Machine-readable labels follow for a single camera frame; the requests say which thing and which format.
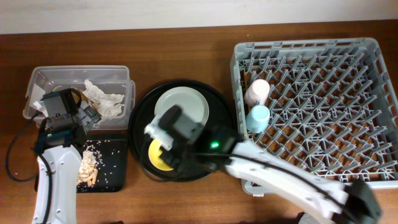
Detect food scraps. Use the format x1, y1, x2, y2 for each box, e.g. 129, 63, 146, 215
76, 140, 122, 187

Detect white paper napkin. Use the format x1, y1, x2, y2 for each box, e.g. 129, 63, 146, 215
83, 80, 125, 117

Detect grey plastic dishwasher rack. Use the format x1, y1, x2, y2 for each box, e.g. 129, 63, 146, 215
230, 37, 397, 189

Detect black rectangular tray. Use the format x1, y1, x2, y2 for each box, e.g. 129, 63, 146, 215
34, 133, 129, 194

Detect blue cup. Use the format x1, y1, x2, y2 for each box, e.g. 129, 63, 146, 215
246, 105, 271, 134

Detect black round tray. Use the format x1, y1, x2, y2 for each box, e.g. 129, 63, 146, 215
128, 80, 237, 182

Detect clear plastic waste bin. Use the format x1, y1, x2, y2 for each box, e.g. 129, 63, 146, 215
22, 65, 135, 130

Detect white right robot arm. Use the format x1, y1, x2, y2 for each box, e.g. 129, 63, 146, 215
154, 105, 382, 223

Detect yellow bowl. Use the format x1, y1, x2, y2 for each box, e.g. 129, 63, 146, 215
148, 139, 173, 171

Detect pink cup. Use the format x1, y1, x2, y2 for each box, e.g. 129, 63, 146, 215
244, 79, 270, 107

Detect brown wrapper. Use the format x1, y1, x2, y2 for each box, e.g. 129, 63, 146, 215
73, 88, 94, 106

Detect white round plate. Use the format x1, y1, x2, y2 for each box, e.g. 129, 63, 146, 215
154, 86, 210, 126

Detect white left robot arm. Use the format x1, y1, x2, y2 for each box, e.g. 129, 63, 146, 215
32, 88, 101, 223

